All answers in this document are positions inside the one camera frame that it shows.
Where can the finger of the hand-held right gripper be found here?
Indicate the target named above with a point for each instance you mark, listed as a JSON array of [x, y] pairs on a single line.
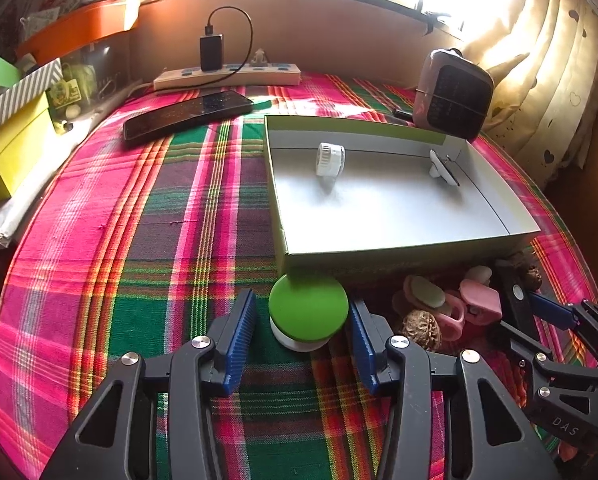
[[554, 395], [554, 310]]

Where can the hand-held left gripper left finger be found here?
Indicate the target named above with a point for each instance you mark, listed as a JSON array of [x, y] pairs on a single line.
[[241, 340]]

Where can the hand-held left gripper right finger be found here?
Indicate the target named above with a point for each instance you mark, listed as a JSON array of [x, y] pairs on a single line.
[[361, 345]]

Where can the small walnut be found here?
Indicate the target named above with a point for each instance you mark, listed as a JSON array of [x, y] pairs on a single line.
[[533, 276]]

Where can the large walnut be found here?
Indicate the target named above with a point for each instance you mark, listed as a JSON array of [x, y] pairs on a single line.
[[421, 327]]

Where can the green and white spool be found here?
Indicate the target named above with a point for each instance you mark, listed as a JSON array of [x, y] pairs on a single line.
[[309, 305]]

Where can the pink case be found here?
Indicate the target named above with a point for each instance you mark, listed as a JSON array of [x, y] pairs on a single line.
[[479, 302]]

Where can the pink holder with green pad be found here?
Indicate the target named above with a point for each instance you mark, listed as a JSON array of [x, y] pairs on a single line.
[[424, 296]]

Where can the small white object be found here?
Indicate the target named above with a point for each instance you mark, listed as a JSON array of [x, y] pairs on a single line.
[[480, 273]]

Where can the shallow cardboard box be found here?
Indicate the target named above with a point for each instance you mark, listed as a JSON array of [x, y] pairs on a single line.
[[379, 200]]

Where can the plaid cloth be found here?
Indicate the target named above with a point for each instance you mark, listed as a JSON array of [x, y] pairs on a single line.
[[129, 240]]

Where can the white clip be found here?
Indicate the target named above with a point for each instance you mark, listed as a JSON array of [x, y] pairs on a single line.
[[441, 164]]

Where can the small white round cap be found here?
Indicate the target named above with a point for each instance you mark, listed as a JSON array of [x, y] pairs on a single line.
[[330, 159]]

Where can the black smartphone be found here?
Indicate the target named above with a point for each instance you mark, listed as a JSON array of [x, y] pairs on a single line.
[[189, 112]]

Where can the small pink heater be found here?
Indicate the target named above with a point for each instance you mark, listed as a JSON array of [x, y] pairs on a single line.
[[454, 95]]

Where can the cream heart print curtain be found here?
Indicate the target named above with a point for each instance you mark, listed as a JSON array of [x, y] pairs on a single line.
[[544, 60]]

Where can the beige power strip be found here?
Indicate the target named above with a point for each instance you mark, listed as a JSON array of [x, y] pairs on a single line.
[[274, 76]]

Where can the black charger adapter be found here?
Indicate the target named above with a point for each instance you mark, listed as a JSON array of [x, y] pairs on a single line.
[[212, 52]]

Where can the yellow box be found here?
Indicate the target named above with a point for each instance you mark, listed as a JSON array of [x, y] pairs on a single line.
[[14, 155]]

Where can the clear container with stickers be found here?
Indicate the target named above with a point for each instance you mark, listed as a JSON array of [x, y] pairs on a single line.
[[79, 85]]

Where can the striped box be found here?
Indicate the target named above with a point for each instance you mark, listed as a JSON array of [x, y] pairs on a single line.
[[19, 95]]

